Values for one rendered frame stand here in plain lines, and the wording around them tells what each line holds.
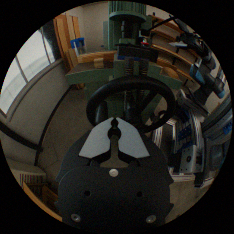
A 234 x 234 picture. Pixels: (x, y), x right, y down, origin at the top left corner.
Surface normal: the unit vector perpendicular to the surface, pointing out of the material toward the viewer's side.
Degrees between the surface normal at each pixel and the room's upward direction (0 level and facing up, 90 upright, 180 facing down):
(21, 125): 90
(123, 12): 90
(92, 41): 90
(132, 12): 90
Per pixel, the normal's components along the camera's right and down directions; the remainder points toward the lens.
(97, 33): -0.14, 0.84
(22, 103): 0.99, 0.11
